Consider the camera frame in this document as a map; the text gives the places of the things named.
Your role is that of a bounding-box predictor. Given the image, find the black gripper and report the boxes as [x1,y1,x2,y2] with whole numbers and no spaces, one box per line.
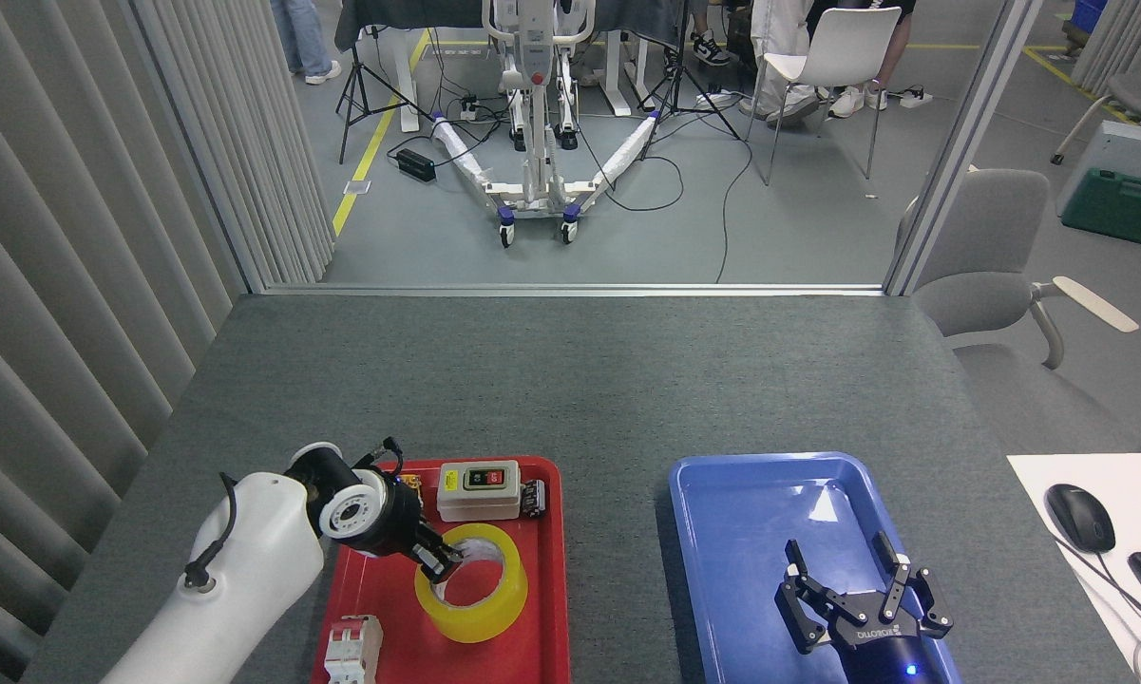
[774,531,955,684]
[351,471,467,584]

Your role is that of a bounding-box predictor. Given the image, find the yellow tape roll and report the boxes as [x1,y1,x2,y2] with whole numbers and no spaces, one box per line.
[414,522,529,644]

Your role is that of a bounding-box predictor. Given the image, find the red plastic tray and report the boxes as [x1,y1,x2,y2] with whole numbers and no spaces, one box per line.
[310,455,571,684]

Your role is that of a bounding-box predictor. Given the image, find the white circuit breaker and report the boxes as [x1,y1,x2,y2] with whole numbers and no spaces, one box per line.
[323,615,384,684]

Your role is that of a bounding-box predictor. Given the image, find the blue plastic tray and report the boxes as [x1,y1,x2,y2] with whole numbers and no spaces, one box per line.
[669,452,962,684]

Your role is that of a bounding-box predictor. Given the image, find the black computer mouse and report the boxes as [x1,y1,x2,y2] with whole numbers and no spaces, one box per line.
[1046,484,1116,554]

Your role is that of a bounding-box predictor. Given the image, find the white desk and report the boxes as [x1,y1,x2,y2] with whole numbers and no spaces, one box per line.
[1007,453,1141,684]

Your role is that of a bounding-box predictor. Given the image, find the grey office chair with armrest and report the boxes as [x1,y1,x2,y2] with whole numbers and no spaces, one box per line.
[895,169,1141,371]

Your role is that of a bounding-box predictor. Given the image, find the white stand on wheels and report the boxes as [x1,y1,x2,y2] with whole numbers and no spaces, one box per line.
[429,0,662,250]

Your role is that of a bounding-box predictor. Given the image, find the green tool case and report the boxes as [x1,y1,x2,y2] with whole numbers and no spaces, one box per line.
[1061,168,1141,246]

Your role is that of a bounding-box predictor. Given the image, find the black tripod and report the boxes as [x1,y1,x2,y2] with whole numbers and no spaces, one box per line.
[335,33,434,165]
[637,0,743,162]

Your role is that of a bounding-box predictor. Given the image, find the beige vertical blinds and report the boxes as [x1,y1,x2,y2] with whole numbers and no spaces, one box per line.
[0,0,339,684]

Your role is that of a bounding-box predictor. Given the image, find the person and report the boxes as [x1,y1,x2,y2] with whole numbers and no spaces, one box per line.
[270,0,343,86]
[663,0,732,79]
[808,0,917,120]
[739,0,830,131]

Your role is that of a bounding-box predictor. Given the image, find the grey flat box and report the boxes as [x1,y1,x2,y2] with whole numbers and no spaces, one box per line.
[1055,121,1141,219]

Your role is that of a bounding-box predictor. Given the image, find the white plastic chair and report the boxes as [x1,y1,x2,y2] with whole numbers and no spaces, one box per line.
[746,8,903,187]

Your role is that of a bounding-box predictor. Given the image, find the blue bin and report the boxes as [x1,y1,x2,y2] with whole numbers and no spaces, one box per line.
[1069,0,1110,41]

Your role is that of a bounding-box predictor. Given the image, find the white two-button switch box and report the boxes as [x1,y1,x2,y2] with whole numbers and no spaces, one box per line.
[437,461,522,523]

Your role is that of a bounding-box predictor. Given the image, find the black mouse cable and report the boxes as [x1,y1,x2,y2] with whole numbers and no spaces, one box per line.
[1053,530,1141,641]

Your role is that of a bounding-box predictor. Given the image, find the silver frame rail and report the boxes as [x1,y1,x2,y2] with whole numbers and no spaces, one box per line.
[261,282,889,298]

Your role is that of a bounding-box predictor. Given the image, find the black floor cable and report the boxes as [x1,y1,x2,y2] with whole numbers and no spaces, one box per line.
[715,133,756,285]

